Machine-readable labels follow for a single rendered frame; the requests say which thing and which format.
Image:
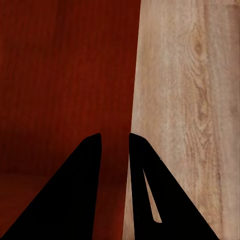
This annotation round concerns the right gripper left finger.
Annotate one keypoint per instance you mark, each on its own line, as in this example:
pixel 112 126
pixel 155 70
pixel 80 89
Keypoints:
pixel 65 207

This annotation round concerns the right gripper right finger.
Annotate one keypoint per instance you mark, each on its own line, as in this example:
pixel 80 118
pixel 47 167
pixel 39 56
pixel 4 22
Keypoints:
pixel 181 220

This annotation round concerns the storage box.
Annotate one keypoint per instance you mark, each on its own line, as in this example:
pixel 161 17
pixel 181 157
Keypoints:
pixel 67 72

